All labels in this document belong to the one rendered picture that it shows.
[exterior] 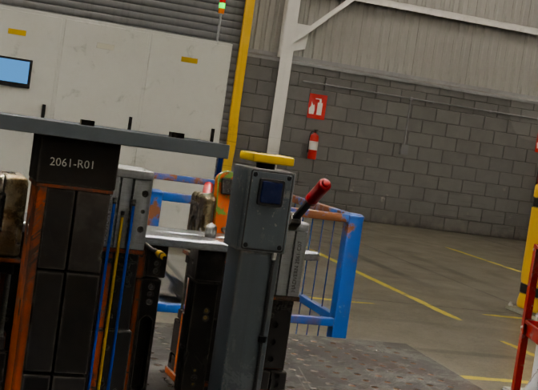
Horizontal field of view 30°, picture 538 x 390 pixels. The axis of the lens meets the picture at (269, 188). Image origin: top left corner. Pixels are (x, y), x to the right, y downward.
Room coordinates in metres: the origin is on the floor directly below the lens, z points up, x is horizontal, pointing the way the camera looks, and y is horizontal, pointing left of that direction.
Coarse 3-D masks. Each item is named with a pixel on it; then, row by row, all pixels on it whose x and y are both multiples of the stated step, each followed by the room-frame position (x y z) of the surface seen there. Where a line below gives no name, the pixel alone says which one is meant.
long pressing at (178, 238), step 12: (24, 216) 1.61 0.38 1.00; (24, 228) 1.51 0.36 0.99; (156, 228) 1.71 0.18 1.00; (168, 228) 1.74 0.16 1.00; (156, 240) 1.58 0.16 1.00; (168, 240) 1.58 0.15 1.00; (180, 240) 1.59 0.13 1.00; (192, 240) 1.60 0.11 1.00; (204, 240) 1.61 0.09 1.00; (216, 240) 1.66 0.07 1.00; (312, 252) 1.67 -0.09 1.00
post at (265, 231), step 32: (256, 192) 1.34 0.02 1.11; (288, 192) 1.35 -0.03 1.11; (256, 224) 1.34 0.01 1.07; (288, 224) 1.36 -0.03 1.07; (256, 256) 1.35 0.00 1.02; (224, 288) 1.38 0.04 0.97; (256, 288) 1.35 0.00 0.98; (224, 320) 1.36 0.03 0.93; (256, 320) 1.35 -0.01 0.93; (224, 352) 1.34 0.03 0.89; (256, 352) 1.36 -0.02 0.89; (224, 384) 1.34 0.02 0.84; (256, 384) 1.35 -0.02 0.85
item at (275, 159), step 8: (240, 152) 1.39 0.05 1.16; (248, 152) 1.36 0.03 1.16; (256, 152) 1.37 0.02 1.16; (256, 160) 1.34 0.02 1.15; (264, 160) 1.34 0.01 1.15; (272, 160) 1.35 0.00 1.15; (280, 160) 1.35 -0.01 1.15; (288, 160) 1.36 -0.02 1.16; (264, 168) 1.36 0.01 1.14; (272, 168) 1.37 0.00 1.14
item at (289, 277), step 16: (304, 224) 1.54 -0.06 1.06; (288, 240) 1.53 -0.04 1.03; (304, 240) 1.54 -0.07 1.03; (288, 256) 1.53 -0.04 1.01; (304, 256) 1.55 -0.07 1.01; (288, 272) 1.53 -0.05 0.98; (288, 288) 1.54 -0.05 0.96; (272, 304) 1.54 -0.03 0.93; (288, 304) 1.55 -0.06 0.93; (272, 320) 1.54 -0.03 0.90; (288, 320) 1.55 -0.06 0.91; (272, 336) 1.54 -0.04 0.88; (272, 352) 1.54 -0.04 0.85; (272, 368) 1.56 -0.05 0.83; (272, 384) 1.54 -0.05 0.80
